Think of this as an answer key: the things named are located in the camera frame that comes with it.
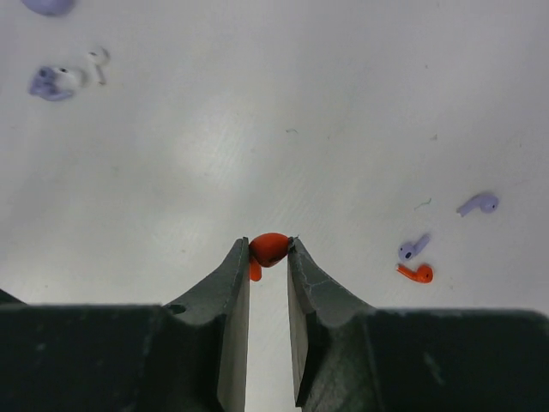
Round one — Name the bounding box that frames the purple charging case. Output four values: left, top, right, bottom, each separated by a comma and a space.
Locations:
21, 0, 76, 17

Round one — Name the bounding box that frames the purple earbud lower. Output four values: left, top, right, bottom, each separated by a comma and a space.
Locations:
398, 233, 431, 262

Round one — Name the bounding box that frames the purple earbud near cases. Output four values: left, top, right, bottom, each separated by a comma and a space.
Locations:
28, 66, 75, 102

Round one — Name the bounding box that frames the purple earbud upper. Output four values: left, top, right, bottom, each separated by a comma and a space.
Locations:
456, 192, 499, 217

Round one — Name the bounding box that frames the white earbud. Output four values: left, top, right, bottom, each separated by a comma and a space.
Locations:
52, 66, 87, 90
87, 47, 109, 86

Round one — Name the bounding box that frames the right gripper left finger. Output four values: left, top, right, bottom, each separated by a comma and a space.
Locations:
1, 238, 250, 411

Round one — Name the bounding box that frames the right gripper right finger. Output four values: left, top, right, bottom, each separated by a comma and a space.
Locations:
287, 239, 548, 411

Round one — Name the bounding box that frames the red earbud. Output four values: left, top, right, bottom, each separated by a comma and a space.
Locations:
395, 264, 434, 284
249, 233, 290, 282

